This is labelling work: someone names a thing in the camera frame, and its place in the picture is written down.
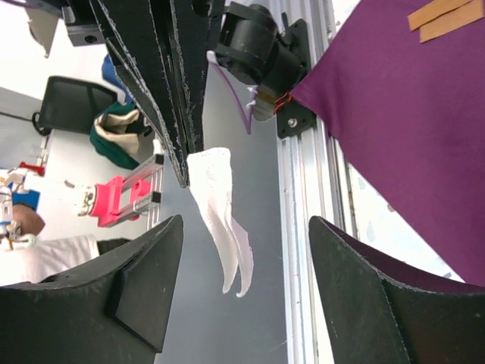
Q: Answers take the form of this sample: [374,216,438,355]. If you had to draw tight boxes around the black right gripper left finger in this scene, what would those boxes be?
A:
[1,215,183,363]

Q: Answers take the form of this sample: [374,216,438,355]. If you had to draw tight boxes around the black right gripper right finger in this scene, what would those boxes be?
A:
[308,216,484,363]

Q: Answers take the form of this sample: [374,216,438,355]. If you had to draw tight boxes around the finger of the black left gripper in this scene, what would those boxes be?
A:
[90,1,186,186]
[166,1,210,188]

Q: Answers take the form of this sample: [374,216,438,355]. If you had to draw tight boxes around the orange adhesive bandage strips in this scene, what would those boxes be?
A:
[408,0,484,43]

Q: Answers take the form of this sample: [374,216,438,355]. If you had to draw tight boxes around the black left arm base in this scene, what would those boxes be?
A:
[274,19,317,139]

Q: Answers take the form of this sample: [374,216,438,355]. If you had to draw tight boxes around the black office chair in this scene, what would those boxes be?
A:
[32,76,117,137]

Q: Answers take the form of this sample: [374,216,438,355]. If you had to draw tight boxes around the green and cream bag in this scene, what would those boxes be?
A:
[89,102,152,170]

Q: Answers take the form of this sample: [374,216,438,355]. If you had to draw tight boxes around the pink plastic fixture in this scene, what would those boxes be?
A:
[76,176,153,228]

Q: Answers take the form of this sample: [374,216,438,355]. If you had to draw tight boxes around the purple cloth mat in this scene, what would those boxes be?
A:
[292,1,484,285]

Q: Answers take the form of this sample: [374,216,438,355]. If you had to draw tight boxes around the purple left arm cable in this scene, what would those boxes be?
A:
[217,64,253,136]

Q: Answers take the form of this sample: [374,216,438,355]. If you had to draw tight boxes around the aluminium rail frame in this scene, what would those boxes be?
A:
[277,118,355,363]

